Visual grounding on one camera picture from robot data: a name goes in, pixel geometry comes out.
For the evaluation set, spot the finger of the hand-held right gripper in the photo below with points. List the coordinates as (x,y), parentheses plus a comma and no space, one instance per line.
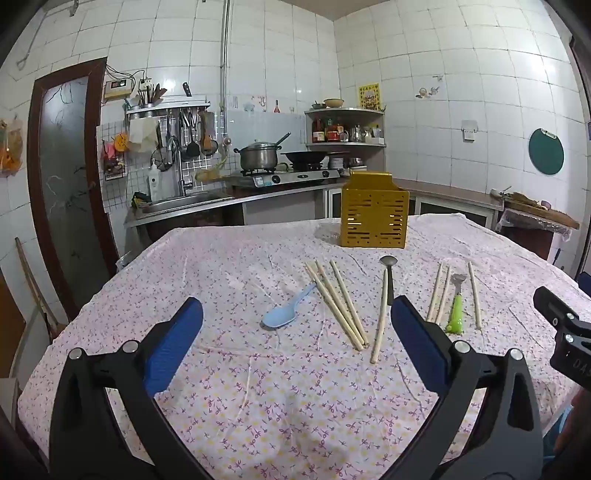
(551,302)

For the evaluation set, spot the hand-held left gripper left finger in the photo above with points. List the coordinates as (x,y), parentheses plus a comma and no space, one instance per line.
(173,344)

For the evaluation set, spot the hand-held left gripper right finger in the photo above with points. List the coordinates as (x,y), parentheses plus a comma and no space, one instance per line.
(418,344)

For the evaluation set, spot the wooden chopstick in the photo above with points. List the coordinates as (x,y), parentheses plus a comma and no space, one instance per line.
(474,295)
(434,290)
(379,318)
(328,286)
(334,307)
(443,295)
(348,302)

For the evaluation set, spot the light blue plastic spoon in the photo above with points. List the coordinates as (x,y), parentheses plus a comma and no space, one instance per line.
(279,318)

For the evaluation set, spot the yellow perforated utensil holder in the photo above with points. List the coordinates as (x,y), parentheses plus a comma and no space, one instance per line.
(374,217)

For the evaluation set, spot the person's right forearm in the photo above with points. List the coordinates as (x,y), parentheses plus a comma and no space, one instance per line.
(582,398)

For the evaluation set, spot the wooden cutting board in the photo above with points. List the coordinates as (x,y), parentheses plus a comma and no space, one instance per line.
(540,210)

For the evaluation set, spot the steel kitchen sink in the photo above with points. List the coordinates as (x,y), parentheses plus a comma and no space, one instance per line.
(184,202)

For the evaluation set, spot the brown kitchen counter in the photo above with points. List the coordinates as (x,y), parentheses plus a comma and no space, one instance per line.
(452,194)

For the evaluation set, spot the round green cutting board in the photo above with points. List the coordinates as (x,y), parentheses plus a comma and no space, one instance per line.
(546,152)

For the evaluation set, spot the white dish soap bottle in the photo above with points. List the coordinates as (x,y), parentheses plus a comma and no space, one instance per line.
(154,184)

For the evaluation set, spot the brown door with frosted glass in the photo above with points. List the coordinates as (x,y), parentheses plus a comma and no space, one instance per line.
(64,184)

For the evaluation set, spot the gas stove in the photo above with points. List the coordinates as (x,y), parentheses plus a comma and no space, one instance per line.
(291,177)

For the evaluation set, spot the steel cooking pot with lid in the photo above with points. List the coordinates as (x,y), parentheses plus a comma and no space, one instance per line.
(258,157)

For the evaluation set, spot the black wok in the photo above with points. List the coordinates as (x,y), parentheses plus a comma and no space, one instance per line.
(302,157)

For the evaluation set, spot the red sauce bottles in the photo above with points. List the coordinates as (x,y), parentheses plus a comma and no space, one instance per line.
(325,131)

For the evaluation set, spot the orange hanging bag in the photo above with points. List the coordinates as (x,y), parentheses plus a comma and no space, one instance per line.
(10,147)

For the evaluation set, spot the bowl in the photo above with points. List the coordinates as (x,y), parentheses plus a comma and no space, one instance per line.
(333,102)

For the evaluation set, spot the white wall hook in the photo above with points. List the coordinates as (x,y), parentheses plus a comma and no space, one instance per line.
(469,130)

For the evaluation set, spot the corner wall shelf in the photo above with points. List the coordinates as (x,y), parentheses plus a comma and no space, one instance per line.
(346,144)

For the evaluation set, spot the wall rack with hanging utensils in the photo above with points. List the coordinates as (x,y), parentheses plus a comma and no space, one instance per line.
(184,124)

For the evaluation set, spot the yellow wall poster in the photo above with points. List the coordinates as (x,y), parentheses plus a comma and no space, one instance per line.
(369,97)

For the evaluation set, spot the beige electric wall box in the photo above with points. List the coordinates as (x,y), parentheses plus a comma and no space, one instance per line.
(117,89)

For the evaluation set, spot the vertical wall pipe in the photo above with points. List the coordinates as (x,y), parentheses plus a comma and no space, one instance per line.
(225,55)

